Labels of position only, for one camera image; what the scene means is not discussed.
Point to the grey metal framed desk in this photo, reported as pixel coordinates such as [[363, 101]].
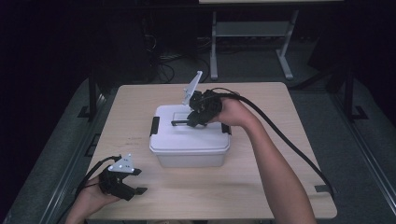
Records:
[[249, 29]]

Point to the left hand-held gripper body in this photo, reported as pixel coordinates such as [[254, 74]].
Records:
[[116, 185]]

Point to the white plastic storage box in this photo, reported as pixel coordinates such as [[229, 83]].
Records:
[[190, 160]]

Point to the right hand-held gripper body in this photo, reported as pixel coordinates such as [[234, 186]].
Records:
[[207, 104]]

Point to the aluminium floor rail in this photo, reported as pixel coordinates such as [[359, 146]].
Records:
[[364, 149], [71, 155]]

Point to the black rail bracket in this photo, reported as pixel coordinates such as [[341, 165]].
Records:
[[92, 144]]

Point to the black metal stand post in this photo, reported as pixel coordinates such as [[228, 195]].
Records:
[[349, 93], [92, 93]]

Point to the person's left hand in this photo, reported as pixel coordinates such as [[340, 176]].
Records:
[[88, 203]]

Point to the person's right hand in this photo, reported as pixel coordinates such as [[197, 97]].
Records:
[[235, 113]]

